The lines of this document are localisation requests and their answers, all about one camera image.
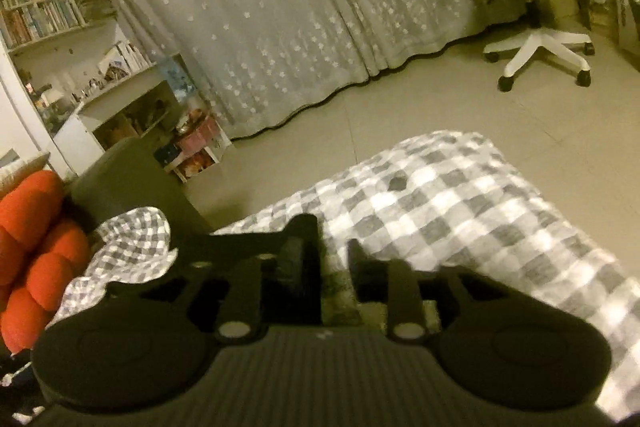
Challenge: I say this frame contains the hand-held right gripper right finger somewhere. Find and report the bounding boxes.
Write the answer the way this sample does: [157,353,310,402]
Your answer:
[346,238,506,348]

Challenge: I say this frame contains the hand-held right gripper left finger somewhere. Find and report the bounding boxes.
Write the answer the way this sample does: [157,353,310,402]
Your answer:
[110,214,322,348]

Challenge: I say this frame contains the grey checkered bedsheet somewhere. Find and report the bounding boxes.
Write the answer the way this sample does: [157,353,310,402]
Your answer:
[50,131,640,423]

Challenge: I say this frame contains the small white book rack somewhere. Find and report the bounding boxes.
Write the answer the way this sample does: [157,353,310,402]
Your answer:
[154,107,235,182]

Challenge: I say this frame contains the blue picture book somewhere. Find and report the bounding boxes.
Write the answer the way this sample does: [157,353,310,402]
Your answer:
[159,54,201,104]

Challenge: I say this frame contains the white bookshelf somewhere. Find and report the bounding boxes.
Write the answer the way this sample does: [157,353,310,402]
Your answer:
[0,0,221,178]

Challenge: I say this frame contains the grey star-patterned curtain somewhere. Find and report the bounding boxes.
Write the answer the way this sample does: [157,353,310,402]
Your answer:
[75,0,481,140]

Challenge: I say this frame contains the assorted shelf trinkets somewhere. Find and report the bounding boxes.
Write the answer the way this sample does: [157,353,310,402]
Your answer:
[25,74,108,122]

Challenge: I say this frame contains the grey white pillow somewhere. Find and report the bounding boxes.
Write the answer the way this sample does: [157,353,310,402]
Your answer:
[0,152,51,195]

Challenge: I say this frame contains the dark olive bed frame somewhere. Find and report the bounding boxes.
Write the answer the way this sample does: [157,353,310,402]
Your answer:
[70,137,213,233]

